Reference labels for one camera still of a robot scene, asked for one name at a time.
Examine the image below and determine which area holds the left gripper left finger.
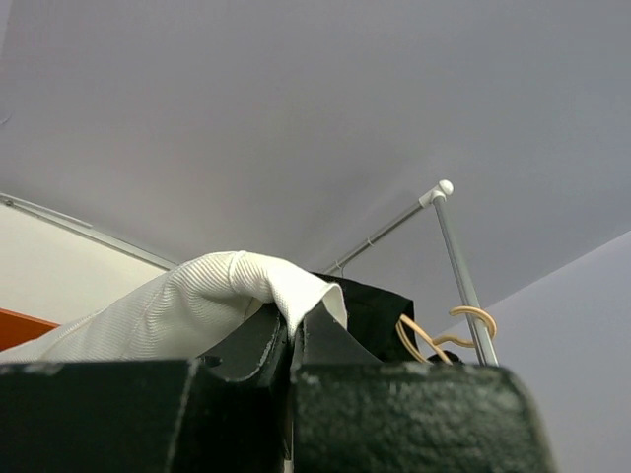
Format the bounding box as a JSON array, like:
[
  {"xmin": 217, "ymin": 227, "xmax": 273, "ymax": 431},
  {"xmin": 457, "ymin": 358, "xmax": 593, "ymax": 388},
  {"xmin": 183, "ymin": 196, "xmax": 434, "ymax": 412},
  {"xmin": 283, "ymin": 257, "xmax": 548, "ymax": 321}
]
[{"xmin": 1, "ymin": 304, "xmax": 290, "ymax": 472}]

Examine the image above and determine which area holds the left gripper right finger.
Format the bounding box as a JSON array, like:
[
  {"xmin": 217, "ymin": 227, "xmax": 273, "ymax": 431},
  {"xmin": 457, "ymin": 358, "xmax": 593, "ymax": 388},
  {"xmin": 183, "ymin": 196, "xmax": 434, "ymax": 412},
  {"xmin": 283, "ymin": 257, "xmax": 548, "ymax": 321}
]
[{"xmin": 291, "ymin": 304, "xmax": 555, "ymax": 472}]

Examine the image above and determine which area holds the black garment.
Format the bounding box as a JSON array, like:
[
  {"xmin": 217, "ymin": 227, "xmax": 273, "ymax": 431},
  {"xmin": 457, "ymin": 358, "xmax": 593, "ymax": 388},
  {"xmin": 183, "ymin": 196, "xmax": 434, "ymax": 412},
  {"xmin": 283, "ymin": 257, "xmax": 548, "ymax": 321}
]
[{"xmin": 310, "ymin": 271, "xmax": 464, "ymax": 366}]

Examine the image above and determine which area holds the white pleated skirt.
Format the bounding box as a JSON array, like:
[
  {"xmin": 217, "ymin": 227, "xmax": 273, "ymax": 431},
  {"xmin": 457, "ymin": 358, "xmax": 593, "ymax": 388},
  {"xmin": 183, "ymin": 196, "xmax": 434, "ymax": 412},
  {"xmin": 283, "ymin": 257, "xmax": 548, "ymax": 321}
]
[{"xmin": 1, "ymin": 251, "xmax": 348, "ymax": 364}]

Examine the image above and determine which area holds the beige wooden hanger rear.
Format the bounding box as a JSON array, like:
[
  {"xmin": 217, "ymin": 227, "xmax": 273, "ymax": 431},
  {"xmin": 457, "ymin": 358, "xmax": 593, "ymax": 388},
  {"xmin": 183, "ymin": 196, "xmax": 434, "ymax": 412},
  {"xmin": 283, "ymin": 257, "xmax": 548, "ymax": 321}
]
[{"xmin": 395, "ymin": 305, "xmax": 497, "ymax": 365}]

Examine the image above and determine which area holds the silver clothes rack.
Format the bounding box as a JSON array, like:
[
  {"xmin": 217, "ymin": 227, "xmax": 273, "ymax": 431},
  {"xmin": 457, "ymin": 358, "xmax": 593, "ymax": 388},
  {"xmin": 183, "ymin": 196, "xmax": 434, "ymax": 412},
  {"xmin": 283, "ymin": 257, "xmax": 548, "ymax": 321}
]
[{"xmin": 322, "ymin": 179, "xmax": 500, "ymax": 367}]

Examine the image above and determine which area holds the orange plastic basket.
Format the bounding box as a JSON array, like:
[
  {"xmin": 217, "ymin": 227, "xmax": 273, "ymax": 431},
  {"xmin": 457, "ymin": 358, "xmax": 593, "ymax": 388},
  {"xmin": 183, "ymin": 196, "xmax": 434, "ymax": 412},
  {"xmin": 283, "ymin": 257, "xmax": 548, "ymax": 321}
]
[{"xmin": 0, "ymin": 308, "xmax": 58, "ymax": 351}]

